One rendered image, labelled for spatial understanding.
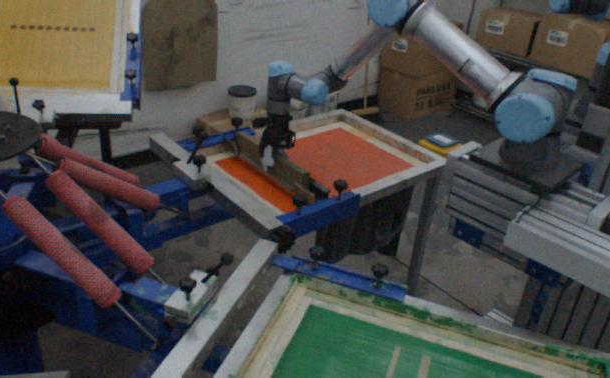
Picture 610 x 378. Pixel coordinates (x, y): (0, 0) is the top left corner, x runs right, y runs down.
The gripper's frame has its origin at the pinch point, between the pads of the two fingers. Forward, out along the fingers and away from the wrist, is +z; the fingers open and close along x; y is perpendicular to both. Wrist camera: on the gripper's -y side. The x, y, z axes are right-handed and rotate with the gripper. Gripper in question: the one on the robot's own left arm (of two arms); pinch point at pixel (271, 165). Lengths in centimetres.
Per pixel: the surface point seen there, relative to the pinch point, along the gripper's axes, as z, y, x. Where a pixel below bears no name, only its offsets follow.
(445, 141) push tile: 4, 14, 77
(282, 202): 5.2, 14.2, -5.9
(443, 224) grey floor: 101, -31, 165
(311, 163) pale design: 5.3, -1.5, 19.5
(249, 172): 5.3, -7.5, -3.2
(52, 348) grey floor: 101, -65, -61
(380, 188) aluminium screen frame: 1.7, 28.9, 22.7
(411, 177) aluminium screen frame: 1.9, 29.2, 37.8
